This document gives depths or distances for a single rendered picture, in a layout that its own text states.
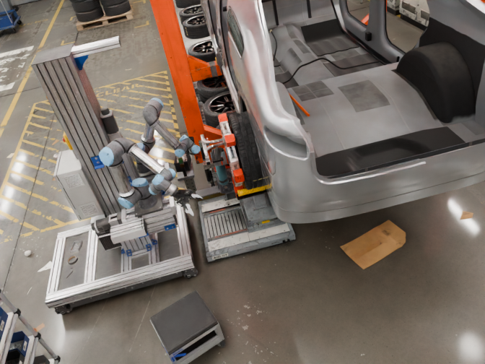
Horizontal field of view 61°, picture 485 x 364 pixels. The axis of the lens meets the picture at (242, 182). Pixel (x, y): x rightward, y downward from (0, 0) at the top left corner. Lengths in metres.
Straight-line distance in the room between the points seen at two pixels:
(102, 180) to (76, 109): 0.62
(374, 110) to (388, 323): 1.69
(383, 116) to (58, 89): 2.48
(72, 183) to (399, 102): 2.71
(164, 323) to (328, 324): 1.21
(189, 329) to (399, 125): 2.27
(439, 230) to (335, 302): 1.19
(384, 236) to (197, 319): 1.81
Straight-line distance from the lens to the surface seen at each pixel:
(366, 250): 3.81
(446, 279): 3.72
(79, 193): 3.44
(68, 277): 4.05
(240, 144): 3.27
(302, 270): 3.68
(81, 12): 11.66
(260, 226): 3.88
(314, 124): 3.53
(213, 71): 5.82
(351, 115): 3.62
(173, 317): 3.20
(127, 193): 3.14
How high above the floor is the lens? 2.87
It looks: 38 degrees down
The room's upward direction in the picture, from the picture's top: 12 degrees counter-clockwise
